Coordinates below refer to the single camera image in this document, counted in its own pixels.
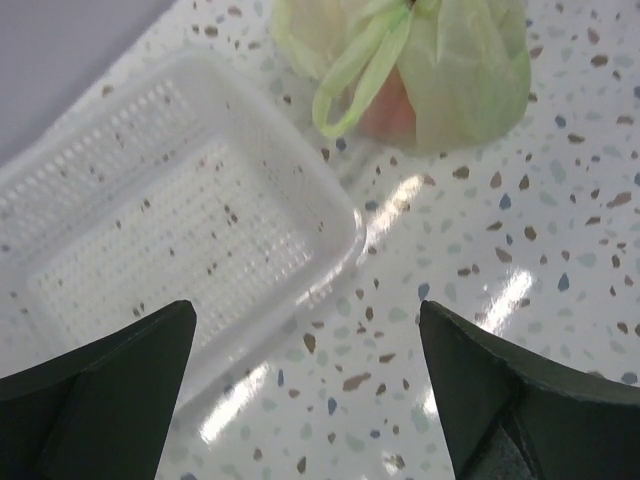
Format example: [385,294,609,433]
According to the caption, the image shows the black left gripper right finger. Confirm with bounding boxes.
[419,301,639,479]

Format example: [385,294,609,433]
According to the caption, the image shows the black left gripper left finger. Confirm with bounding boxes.
[1,300,196,479]

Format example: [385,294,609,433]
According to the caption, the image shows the white plastic mesh basket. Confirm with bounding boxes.
[1,49,365,405]

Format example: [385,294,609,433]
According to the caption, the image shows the red fake tomato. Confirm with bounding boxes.
[359,67,416,144]

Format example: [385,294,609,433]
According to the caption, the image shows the light green avocado plastic bag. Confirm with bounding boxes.
[271,1,531,154]

